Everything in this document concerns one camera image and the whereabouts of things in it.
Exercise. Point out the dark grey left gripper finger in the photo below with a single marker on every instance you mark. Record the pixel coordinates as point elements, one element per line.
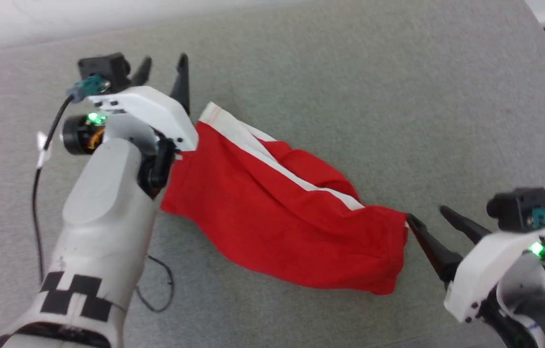
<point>142,72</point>
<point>182,82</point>

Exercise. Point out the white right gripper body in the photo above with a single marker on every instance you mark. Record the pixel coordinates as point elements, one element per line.
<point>485,270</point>

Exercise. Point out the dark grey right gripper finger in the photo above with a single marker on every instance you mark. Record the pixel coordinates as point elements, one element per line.
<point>466,226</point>
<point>437,251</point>

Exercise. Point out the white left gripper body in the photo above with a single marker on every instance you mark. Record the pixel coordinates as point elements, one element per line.
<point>156,108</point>

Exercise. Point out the red shorts with white stripe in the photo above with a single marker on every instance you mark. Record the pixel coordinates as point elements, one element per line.
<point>263,217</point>

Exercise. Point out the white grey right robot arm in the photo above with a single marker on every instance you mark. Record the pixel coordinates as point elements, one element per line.
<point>523,290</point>

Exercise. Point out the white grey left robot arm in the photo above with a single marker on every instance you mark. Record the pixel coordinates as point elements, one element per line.
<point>103,217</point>

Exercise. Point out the grey fabric sofa cushion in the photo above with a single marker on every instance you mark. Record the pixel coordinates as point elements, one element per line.
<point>350,96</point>

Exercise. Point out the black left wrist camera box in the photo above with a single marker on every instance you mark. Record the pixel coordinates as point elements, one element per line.
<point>108,67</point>

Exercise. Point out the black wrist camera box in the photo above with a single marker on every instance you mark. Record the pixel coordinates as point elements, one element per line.
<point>519,208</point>
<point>108,67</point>

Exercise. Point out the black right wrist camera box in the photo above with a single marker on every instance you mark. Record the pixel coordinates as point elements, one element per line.
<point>519,208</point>

